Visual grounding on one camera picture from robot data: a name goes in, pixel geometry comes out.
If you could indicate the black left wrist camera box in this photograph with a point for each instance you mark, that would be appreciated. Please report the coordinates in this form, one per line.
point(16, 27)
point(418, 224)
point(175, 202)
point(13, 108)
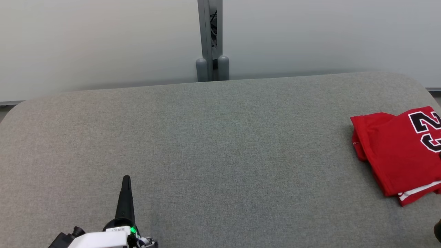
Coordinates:
point(62, 241)

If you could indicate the red basketball jersey number 23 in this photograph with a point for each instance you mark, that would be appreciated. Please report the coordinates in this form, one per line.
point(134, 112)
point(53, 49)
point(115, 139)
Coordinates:
point(392, 151)

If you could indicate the grey partition post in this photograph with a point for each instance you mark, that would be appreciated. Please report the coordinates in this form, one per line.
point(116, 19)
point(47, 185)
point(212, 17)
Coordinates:
point(206, 34)

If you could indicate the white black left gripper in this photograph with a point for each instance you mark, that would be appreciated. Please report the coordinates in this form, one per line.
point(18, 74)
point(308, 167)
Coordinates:
point(100, 239)

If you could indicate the red shorts with white waistband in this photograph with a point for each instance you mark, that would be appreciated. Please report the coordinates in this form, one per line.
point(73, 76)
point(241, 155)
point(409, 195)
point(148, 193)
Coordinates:
point(417, 196)

